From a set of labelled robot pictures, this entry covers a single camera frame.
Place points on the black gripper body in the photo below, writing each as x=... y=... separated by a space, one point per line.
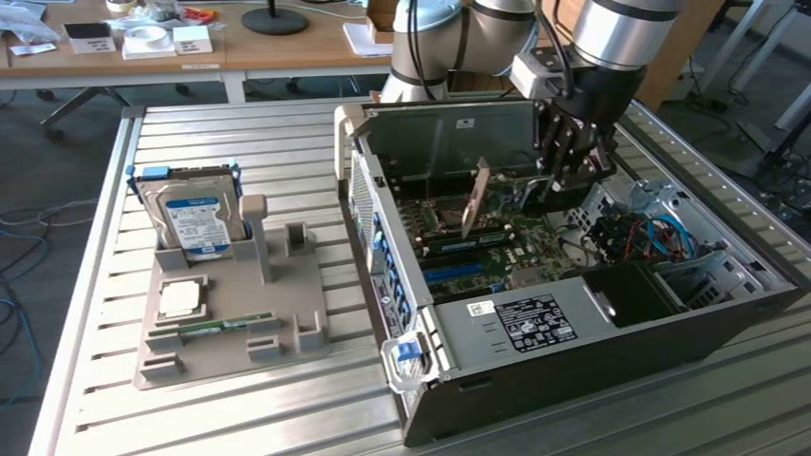
x=605 y=95

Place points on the black graphics card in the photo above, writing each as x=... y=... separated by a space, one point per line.
x=565 y=202

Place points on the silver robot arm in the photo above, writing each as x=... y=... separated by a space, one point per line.
x=431 y=47

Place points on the metal CPU socket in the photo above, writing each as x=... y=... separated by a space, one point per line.
x=447 y=216

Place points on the green motherboard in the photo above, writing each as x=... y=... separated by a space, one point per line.
x=507 y=256

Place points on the grey chipset heat sink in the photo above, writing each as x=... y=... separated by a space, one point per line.
x=526 y=279

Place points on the silver disk bay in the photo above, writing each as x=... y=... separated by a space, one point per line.
x=710 y=280

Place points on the blue expansion slot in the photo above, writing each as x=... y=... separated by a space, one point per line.
x=453 y=272

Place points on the blue card retention clip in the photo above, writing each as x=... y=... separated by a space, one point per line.
x=389 y=270
x=382 y=247
x=398 y=293
x=377 y=225

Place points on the white paper stack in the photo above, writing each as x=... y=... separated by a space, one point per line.
x=366 y=43

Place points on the brown cardboard box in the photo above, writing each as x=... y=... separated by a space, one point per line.
x=379 y=16

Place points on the grey power supply unit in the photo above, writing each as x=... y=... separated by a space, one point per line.
x=482 y=328

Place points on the wooden desk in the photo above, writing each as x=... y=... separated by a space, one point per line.
x=286 y=52

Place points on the grey PC case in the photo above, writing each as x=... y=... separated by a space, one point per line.
x=570 y=380

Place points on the black lamp base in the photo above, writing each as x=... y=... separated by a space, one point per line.
x=275 y=21

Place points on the blue case release latch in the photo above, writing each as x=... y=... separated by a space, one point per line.
x=406 y=351

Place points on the grey plastic parts rack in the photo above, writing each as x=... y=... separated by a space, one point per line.
x=254 y=304

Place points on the hard disk with blue carrier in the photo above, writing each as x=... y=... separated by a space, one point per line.
x=194 y=218

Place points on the small white box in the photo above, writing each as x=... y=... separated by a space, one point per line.
x=193 y=40

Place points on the flat white box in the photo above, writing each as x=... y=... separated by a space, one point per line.
x=153 y=53

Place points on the white tape roll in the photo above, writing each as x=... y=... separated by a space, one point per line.
x=145 y=37

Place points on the silver CPU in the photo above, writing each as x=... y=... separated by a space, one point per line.
x=181 y=300

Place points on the beige tape roll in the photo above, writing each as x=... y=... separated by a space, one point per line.
x=119 y=5

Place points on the black and white box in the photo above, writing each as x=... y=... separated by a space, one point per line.
x=89 y=38

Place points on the clear plastic bag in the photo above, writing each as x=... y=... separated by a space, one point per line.
x=26 y=24

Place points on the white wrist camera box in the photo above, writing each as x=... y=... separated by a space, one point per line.
x=533 y=71

